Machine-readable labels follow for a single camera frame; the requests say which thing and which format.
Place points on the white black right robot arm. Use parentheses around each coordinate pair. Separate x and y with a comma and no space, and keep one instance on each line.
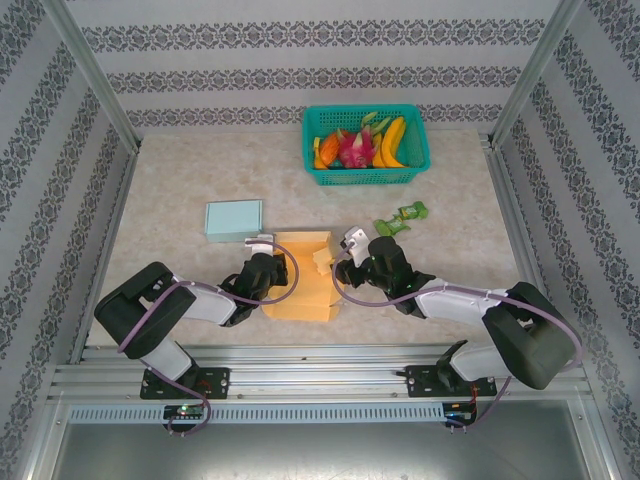
(525,340)

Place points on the orange fruit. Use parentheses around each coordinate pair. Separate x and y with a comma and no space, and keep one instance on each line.
(330,148)

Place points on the aluminium frame post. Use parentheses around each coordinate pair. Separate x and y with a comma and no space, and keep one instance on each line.
(532,70)
(92,70)

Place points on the orange cloth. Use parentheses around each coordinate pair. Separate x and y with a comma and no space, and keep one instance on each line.
(310,295)

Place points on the small electronics board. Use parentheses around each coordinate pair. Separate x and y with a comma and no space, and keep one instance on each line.
(460,411)
(186,411)

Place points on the yellow banana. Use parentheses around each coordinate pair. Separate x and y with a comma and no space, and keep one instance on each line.
(392,140)
(378,147)

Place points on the aluminium side rail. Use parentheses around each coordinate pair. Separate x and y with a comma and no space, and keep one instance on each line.
(520,250)
(104,250)

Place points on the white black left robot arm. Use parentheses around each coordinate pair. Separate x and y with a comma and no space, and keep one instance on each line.
(165,320)

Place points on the teal plastic basket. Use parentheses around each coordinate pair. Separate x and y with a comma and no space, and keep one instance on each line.
(370,176)

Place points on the light blue paper box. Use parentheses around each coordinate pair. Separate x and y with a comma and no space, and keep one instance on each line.
(232,220)

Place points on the pink dragon fruit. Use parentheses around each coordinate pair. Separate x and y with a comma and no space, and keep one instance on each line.
(356,147)

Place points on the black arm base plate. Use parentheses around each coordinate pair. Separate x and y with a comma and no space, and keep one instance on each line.
(422,380)
(215,382)

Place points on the yellow fruit piece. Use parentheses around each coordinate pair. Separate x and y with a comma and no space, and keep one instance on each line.
(317,150)

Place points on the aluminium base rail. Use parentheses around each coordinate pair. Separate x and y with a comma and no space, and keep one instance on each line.
(325,375)

